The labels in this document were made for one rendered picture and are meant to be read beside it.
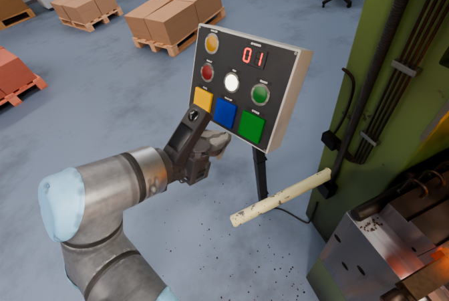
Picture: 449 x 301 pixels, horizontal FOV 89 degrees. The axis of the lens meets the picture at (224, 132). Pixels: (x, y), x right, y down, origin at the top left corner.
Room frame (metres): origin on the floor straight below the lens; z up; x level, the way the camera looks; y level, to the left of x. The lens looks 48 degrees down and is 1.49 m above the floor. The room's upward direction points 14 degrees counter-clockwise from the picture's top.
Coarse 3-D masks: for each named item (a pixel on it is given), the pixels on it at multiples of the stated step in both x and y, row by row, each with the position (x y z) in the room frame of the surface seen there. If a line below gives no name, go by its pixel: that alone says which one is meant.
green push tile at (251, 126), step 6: (246, 114) 0.45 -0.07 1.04; (252, 114) 0.43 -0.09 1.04; (246, 120) 0.44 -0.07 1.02; (252, 120) 0.42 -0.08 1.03; (258, 120) 0.41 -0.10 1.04; (264, 120) 0.40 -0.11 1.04; (240, 126) 0.44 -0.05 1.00; (246, 126) 0.43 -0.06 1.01; (252, 126) 0.42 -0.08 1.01; (258, 126) 0.40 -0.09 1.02; (264, 126) 0.40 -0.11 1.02; (240, 132) 0.43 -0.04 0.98; (246, 132) 0.42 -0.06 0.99; (252, 132) 0.41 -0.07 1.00; (258, 132) 0.39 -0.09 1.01; (252, 138) 0.40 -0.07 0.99; (258, 138) 0.39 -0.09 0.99
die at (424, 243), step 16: (448, 176) 0.17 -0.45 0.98; (416, 192) 0.15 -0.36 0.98; (432, 192) 0.15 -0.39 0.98; (448, 192) 0.14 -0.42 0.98; (384, 208) 0.15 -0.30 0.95; (400, 208) 0.13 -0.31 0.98; (416, 208) 0.12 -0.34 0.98; (432, 208) 0.11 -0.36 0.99; (448, 208) 0.11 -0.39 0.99; (400, 224) 0.11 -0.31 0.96; (416, 224) 0.09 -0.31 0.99; (432, 224) 0.09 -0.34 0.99; (448, 224) 0.08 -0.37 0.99; (416, 240) 0.07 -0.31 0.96; (432, 240) 0.06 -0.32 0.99; (448, 240) 0.06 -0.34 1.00; (448, 288) -0.01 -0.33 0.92
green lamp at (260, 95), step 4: (256, 88) 0.47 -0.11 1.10; (260, 88) 0.46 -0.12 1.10; (264, 88) 0.45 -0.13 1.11; (256, 92) 0.46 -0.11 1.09; (260, 92) 0.45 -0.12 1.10; (264, 92) 0.44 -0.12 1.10; (256, 96) 0.45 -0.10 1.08; (260, 96) 0.45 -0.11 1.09; (264, 96) 0.44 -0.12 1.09; (256, 100) 0.45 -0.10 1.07; (260, 100) 0.44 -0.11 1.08; (264, 100) 0.43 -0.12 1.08
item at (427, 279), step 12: (444, 252) 0.04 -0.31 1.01; (432, 264) 0.03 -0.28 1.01; (444, 264) 0.02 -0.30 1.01; (408, 276) 0.02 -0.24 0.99; (420, 276) 0.02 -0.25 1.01; (432, 276) 0.01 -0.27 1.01; (444, 276) 0.01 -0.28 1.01; (408, 288) 0.01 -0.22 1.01; (420, 288) 0.00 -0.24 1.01; (432, 288) 0.00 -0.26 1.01; (408, 300) -0.01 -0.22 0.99
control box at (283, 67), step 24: (216, 48) 0.61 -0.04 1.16; (240, 48) 0.56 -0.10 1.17; (264, 48) 0.50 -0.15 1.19; (288, 48) 0.46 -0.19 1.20; (192, 72) 0.66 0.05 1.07; (216, 72) 0.58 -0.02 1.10; (240, 72) 0.53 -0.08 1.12; (264, 72) 0.47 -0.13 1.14; (288, 72) 0.43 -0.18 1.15; (192, 96) 0.62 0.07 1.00; (216, 96) 0.55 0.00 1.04; (240, 96) 0.49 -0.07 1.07; (288, 96) 0.41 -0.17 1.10; (240, 120) 0.46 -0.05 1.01; (288, 120) 0.41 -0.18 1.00; (264, 144) 0.37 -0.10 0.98
